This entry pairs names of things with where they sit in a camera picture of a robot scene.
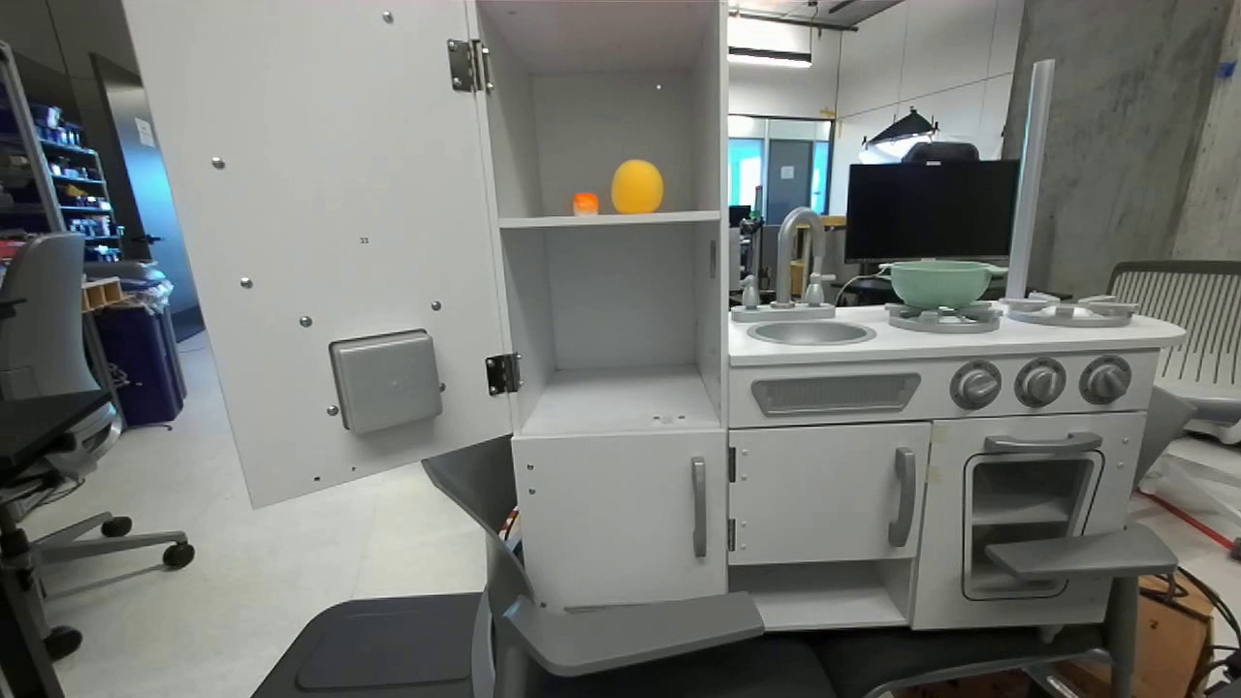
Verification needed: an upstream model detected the storage shelf rack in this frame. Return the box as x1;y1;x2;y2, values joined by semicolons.
0;35;123;265

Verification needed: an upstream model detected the white narrow cabinet door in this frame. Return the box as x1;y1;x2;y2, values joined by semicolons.
510;432;732;614

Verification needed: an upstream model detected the grey sink basin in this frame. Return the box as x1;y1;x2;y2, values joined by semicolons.
744;315;878;348

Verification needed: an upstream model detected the white wide cabinet door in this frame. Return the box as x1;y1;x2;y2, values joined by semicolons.
725;421;933;572

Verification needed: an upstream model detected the white toy kitchen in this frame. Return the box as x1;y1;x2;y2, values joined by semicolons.
469;0;1185;643

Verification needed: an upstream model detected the grey oven door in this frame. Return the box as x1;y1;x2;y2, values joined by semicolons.
981;519;1184;581

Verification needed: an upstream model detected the grey burner grate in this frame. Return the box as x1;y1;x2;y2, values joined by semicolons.
1004;291;1141;326
883;299;1004;335

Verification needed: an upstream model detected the blue suitcase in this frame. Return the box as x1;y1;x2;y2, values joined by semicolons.
88;299;191;432

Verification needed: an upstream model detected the white mesh chair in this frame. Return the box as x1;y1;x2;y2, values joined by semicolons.
1104;258;1241;437

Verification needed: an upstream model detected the grey office chair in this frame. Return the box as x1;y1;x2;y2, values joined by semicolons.
0;229;202;698

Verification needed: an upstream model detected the grey flat board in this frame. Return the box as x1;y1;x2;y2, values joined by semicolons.
501;590;769;678

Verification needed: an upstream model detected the yellow toy lemon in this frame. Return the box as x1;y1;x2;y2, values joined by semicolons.
610;157;672;219

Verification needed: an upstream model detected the grey toy faucet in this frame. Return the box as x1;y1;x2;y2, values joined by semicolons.
730;206;843;326

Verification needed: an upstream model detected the black computer monitor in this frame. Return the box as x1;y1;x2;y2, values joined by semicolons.
845;140;1025;267

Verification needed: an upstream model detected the green toy bowl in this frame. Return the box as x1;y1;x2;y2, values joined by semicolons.
879;258;1012;315

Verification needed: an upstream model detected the grey stove knob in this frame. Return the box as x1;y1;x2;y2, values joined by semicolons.
947;357;1004;413
1079;355;1134;409
1012;355;1071;413

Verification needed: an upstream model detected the cardboard box with wires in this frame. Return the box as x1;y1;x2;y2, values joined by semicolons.
1119;574;1218;698

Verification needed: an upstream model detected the pale vertical post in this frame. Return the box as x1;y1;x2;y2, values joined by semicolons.
1004;53;1059;303

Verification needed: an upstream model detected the dark grey seat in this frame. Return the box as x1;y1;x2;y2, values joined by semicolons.
249;590;494;698

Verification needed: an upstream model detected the white tall cupboard door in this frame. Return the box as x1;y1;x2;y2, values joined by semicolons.
116;0;521;514

